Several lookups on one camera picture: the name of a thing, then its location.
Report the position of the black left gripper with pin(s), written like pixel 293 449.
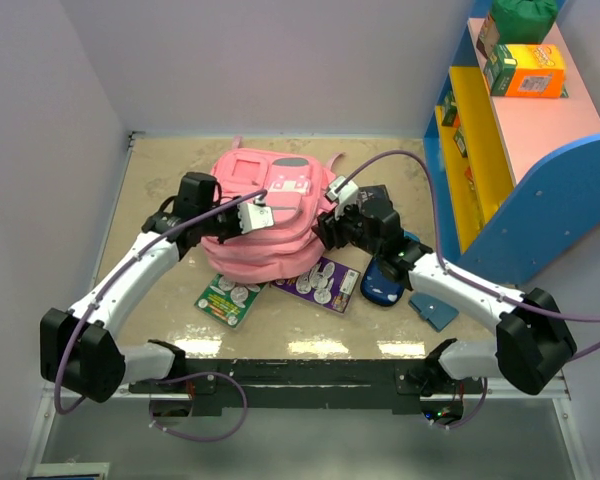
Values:
pixel 236 231

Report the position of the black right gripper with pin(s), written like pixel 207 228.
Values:
pixel 328 231

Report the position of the pink student backpack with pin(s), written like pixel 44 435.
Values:
pixel 296 187

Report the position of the blue wallet notebook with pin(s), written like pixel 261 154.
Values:
pixel 433 311

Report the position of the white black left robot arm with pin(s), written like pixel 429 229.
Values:
pixel 78 346

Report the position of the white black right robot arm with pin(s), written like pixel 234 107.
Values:
pixel 530 343

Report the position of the green cloth bag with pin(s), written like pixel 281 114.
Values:
pixel 523 21

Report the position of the dark novel book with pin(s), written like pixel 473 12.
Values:
pixel 366 193

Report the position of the purple paperback book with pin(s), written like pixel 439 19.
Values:
pixel 327 284

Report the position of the green paperback book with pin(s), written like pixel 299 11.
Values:
pixel 228 302

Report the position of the blue pencil case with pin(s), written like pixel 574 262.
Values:
pixel 377 289

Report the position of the orange packet on shelf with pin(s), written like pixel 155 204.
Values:
pixel 474 198

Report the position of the small green box lower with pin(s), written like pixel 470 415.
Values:
pixel 460 141

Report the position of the small green box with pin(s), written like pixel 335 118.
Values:
pixel 460 141
pixel 450 115

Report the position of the small green box upper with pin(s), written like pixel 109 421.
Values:
pixel 450 115

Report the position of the blue yellow pink shelf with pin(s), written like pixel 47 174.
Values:
pixel 536 168

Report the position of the brown card box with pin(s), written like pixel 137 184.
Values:
pixel 488 36

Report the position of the orange green crayon box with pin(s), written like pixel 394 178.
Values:
pixel 525 71

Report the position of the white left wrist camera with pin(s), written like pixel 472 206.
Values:
pixel 255 215

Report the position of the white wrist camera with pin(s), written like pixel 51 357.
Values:
pixel 255 215
pixel 341 193

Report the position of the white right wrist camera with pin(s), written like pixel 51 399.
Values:
pixel 341 193

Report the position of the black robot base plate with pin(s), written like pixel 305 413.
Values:
pixel 318 384

